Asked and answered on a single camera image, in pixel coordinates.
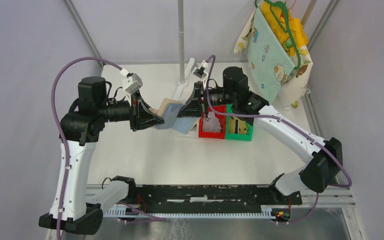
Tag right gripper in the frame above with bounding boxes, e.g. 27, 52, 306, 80
178, 81, 236, 118

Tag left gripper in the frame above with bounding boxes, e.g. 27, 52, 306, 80
98, 88, 165, 131

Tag beige card holder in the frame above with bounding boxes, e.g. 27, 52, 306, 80
149, 98, 184, 130

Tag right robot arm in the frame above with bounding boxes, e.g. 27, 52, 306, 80
177, 66, 343, 204

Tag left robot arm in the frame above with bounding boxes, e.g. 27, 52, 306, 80
38, 73, 164, 236

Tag white cards in red bin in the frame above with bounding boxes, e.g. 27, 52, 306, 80
201, 111, 226, 133

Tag white stand base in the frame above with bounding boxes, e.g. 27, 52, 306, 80
172, 57, 196, 101

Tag grey stand pole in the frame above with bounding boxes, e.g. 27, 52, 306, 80
177, 0, 185, 67

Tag clear plastic bin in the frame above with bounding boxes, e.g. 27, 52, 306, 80
185, 118, 199, 137

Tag brown item in green bin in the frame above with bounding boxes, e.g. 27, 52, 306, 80
227, 116, 249, 135

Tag green plastic bin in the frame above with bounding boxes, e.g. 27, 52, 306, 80
225, 116, 254, 141

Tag mint cartoon cloth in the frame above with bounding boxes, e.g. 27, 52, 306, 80
247, 8, 296, 104

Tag cream patterned cloth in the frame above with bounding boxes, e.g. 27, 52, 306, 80
233, 1, 314, 108

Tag green clothes hanger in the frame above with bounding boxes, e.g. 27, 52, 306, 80
254, 0, 303, 70

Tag yellow cloth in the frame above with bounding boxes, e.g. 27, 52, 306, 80
261, 2, 310, 57

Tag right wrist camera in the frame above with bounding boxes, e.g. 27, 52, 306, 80
191, 60, 210, 87

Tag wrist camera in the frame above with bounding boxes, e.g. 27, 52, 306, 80
122, 73, 143, 104
191, 60, 210, 87

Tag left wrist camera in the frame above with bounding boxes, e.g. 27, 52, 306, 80
122, 73, 143, 104

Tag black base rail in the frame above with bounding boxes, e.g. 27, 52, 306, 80
122, 184, 303, 214

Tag white cable duct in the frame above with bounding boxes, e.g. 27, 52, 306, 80
103, 205, 276, 220

